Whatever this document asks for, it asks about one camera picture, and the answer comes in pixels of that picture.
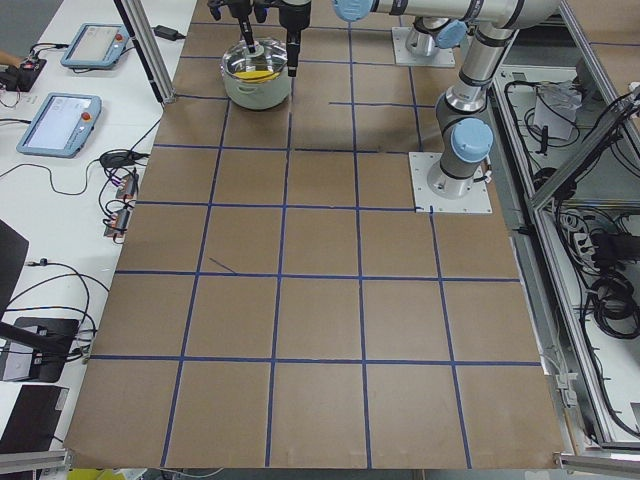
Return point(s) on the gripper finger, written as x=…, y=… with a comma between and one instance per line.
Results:
x=247, y=34
x=293, y=44

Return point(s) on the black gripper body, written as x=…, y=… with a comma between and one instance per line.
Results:
x=240, y=7
x=291, y=20

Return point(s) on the glass pot lid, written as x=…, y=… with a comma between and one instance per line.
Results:
x=270, y=55

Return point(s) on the yellow corn cob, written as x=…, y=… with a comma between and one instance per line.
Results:
x=256, y=76

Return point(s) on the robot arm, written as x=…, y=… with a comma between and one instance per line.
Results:
x=467, y=139
x=447, y=33

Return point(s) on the pale green steel pot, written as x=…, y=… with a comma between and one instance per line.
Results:
x=258, y=96

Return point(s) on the black power brick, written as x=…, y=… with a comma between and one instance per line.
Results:
x=168, y=33

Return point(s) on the upper teach pendant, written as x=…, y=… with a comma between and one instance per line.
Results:
x=96, y=46

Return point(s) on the teach pendant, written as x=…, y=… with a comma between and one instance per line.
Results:
x=96, y=46
x=62, y=125

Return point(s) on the lower teach pendant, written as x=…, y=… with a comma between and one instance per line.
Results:
x=62, y=125

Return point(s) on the aluminium frame post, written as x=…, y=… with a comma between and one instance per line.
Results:
x=135, y=20

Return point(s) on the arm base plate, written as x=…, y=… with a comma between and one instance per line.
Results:
x=435, y=192
x=414, y=49

